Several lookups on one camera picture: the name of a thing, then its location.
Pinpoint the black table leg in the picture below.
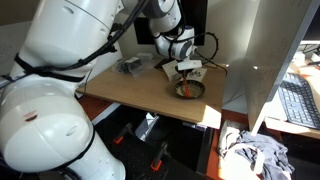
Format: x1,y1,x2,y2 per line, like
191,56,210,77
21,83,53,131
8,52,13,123
195,126,215,176

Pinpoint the black monitor cable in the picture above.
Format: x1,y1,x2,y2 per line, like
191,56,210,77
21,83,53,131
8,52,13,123
194,49,229,78

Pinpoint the clear plastic package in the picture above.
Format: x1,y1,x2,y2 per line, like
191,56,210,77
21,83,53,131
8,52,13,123
112,52,156,78

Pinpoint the white partition board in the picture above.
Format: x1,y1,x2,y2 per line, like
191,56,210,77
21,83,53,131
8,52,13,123
244,0,320,136

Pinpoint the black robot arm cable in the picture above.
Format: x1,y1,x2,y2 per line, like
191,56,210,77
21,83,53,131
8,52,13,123
13,0,220,83

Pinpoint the white box with dark print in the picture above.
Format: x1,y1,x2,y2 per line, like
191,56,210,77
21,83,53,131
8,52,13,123
185,67,208,83

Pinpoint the black computer keyboard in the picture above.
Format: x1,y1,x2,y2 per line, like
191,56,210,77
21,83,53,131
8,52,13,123
277,71,320,130

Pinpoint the black monitor stand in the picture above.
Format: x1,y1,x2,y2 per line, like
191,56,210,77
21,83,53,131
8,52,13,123
154,58,178,71

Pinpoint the crumpled grey cloth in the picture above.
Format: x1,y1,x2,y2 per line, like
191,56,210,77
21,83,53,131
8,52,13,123
217,120,296,180

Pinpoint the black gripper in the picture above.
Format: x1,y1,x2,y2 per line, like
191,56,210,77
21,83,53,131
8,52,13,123
180,68,198,84

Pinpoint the dark bowl with pale inside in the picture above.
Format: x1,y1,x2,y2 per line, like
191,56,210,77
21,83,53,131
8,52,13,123
173,79,206,100

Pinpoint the black clamp with orange grip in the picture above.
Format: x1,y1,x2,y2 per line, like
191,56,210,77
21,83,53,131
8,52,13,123
112,122,134,145
150,141,170,172

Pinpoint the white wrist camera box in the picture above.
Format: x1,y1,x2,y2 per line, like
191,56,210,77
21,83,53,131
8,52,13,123
177,59,204,72

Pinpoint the plain white cardboard box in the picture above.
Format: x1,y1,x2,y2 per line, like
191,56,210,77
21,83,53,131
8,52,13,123
161,60,183,82

